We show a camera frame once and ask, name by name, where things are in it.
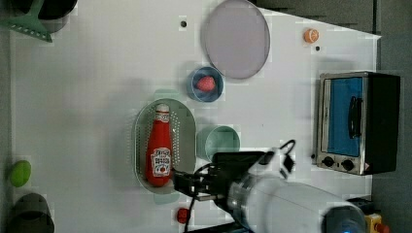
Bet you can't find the large lilac round plate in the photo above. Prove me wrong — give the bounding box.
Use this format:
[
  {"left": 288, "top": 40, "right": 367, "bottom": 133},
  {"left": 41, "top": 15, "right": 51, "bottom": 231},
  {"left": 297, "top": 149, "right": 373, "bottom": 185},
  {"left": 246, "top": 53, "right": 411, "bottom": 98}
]
[{"left": 202, "top": 0, "right": 270, "bottom": 79}]

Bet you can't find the small red toy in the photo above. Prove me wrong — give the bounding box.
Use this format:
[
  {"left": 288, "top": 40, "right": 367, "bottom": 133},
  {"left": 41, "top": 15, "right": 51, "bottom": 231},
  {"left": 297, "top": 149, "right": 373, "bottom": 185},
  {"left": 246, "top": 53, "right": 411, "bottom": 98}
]
[{"left": 176, "top": 208, "right": 189, "bottom": 224}]

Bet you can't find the orange slice toy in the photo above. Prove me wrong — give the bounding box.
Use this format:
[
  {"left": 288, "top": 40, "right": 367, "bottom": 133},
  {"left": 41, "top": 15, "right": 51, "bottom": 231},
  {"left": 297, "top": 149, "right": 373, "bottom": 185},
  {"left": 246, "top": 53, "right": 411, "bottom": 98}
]
[{"left": 303, "top": 28, "right": 320, "bottom": 44}]

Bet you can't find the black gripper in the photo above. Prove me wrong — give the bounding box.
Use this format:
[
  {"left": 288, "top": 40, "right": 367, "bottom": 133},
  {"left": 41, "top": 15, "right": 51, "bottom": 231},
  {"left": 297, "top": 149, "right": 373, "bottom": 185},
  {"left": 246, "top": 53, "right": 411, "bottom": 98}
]
[{"left": 173, "top": 151, "right": 265, "bottom": 208}]

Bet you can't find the black cylinder container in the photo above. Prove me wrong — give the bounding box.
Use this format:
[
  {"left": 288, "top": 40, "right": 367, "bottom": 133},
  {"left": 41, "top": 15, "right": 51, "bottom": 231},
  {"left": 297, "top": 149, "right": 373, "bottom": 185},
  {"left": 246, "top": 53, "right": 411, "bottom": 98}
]
[{"left": 6, "top": 193, "right": 54, "bottom": 233}]

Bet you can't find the red plush ketchup bottle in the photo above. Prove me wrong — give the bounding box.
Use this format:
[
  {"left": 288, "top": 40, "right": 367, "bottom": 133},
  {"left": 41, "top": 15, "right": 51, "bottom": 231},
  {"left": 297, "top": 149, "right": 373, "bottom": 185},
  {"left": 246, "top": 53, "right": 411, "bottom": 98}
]
[{"left": 145, "top": 104, "right": 172, "bottom": 187}]

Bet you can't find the mint green cup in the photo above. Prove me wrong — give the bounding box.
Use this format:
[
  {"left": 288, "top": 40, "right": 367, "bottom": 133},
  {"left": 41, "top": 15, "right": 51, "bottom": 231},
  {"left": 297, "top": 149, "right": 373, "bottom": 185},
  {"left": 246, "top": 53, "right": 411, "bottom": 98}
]
[{"left": 196, "top": 125, "right": 240, "bottom": 161}]

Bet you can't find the red plush strawberry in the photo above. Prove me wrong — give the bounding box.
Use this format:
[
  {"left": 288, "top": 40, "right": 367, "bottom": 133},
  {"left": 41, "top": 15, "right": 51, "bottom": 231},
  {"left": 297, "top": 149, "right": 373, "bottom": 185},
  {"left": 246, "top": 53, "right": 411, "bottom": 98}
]
[{"left": 196, "top": 76, "right": 216, "bottom": 92}]

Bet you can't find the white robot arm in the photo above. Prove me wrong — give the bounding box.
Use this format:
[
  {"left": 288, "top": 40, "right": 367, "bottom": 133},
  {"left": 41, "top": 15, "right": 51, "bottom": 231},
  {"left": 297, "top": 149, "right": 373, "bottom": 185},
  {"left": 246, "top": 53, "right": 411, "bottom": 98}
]
[{"left": 172, "top": 149, "right": 366, "bottom": 233}]

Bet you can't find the green bottle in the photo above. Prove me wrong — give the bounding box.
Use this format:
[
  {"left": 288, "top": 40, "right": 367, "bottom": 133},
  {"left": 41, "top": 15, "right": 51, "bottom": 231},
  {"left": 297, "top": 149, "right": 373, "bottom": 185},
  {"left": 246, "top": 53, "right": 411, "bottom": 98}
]
[{"left": 10, "top": 160, "right": 31, "bottom": 187}]

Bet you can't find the green spatula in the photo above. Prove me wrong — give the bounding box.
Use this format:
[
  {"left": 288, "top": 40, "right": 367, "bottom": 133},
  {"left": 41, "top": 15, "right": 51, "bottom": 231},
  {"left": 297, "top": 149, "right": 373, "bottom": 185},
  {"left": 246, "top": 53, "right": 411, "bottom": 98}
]
[{"left": 1, "top": 0, "right": 52, "bottom": 43}]

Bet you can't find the blue bowl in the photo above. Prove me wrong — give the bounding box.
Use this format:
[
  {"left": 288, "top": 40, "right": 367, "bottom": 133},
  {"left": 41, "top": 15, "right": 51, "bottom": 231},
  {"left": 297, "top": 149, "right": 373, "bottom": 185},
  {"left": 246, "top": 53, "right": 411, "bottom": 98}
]
[{"left": 187, "top": 67, "right": 223, "bottom": 103}]

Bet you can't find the yellow emergency stop button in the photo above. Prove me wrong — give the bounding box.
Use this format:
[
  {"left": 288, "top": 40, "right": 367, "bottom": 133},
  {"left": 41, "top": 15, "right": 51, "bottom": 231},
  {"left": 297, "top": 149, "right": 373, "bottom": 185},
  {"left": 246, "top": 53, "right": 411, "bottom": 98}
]
[{"left": 365, "top": 214, "right": 391, "bottom": 233}]

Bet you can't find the black toaster oven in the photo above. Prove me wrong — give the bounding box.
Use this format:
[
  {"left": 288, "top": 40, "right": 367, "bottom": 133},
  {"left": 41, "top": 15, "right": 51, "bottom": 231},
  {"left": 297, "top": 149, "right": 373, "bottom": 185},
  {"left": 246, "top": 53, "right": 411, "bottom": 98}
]
[{"left": 315, "top": 72, "right": 400, "bottom": 176}]

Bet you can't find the green oval strainer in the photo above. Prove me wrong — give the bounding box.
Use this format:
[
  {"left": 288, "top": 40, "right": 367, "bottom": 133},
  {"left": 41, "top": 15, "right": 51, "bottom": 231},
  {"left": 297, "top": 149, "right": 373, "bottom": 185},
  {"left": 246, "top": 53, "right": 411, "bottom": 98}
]
[{"left": 134, "top": 98, "right": 196, "bottom": 194}]

